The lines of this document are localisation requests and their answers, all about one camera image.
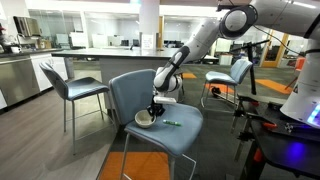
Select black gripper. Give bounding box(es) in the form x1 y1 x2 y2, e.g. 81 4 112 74
147 101 167 122

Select white ceramic bowl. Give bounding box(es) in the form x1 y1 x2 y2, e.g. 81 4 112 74
134 109 157 130

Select blue chair holding bowl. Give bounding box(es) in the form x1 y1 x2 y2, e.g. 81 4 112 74
108 68 204 180

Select green and white marker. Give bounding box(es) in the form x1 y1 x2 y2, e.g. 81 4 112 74
162 119 183 127

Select grey kitchen island counter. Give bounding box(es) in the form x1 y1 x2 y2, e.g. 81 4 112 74
51 47 219 111

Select white paper sign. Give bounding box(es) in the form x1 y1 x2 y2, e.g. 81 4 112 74
141 33 156 50

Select blue chair with metal legs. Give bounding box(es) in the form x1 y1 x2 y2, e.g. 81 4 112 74
199 59 254 108
39 61 116 156

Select white bin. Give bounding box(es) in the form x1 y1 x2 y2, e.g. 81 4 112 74
218 54 234 66

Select white square pillar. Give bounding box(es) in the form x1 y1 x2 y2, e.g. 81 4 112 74
138 0 161 51

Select white base cabinet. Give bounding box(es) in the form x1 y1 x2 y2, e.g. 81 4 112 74
30 53 69 93

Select cardboard box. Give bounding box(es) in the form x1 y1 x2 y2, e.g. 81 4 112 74
36 39 53 50

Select black robot table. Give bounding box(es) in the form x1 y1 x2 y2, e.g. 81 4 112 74
239 96 320 180

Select stainless steel dishwasher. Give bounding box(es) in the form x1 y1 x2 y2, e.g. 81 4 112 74
0 54 41 108

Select stainless countertop appliance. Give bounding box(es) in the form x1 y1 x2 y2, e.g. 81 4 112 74
13 15 42 38

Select orange chair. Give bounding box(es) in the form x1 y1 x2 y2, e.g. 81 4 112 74
284 56 306 89

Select dark coffee machine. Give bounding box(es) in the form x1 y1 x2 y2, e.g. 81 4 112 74
0 23 13 54

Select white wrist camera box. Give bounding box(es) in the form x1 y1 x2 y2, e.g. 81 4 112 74
153 96 178 104

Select black camera stand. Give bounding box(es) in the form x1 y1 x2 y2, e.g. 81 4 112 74
229 39 271 96

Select orange handled black clamp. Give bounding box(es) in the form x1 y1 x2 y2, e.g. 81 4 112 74
233 131 265 164
233 94 278 132

